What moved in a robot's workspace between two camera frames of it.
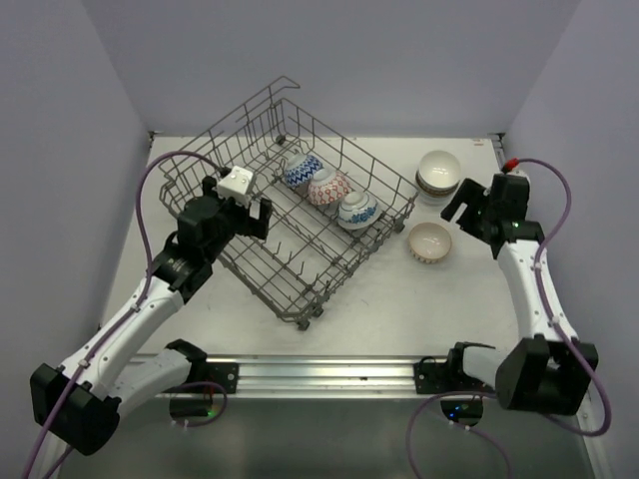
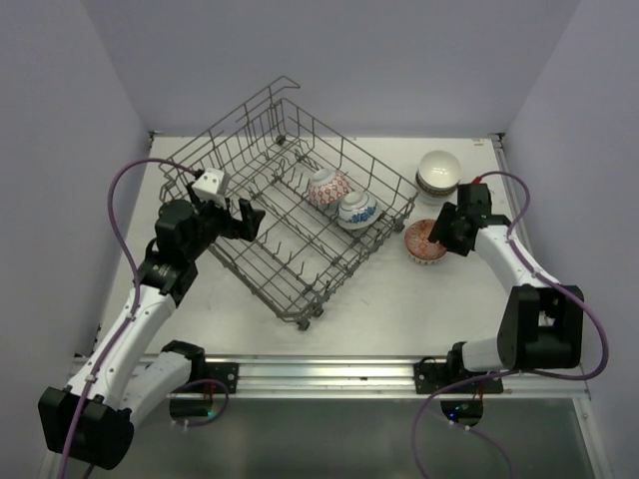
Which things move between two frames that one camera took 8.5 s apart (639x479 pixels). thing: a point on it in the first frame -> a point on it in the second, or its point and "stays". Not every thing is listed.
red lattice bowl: x=328 y=187 stays
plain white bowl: x=423 y=203 stays
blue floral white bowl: x=357 y=210 stays
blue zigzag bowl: x=300 y=169 -> x=417 y=244
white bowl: x=439 y=169 stays
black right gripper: x=469 y=192 -> x=439 y=230
